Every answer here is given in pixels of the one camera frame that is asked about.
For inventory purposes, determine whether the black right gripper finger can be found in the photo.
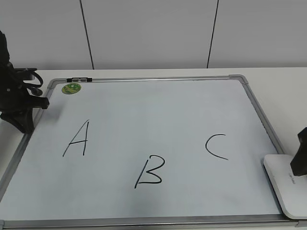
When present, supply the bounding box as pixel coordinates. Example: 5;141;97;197
290;127;307;176

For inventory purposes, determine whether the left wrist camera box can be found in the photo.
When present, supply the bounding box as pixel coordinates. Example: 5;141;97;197
15;68;37;81

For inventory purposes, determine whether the black marker clip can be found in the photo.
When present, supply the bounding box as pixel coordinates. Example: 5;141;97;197
66;77;93;82

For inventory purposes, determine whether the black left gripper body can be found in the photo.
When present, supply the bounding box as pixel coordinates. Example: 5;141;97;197
0;72;49;112

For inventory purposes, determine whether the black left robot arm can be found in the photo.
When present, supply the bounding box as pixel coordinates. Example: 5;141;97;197
0;33;49;134

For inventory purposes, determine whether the green round magnet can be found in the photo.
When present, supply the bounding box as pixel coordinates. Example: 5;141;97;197
61;83;82;95

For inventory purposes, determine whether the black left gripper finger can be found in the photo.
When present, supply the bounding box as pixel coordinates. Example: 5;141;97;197
0;109;34;134

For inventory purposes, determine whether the white rectangular board eraser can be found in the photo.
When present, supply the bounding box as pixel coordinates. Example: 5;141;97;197
263;154;307;220

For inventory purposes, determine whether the aluminium framed whiteboard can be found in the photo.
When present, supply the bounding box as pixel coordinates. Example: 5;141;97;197
0;75;296;230

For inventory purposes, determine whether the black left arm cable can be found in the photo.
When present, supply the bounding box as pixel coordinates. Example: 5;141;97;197
23;70;44;97

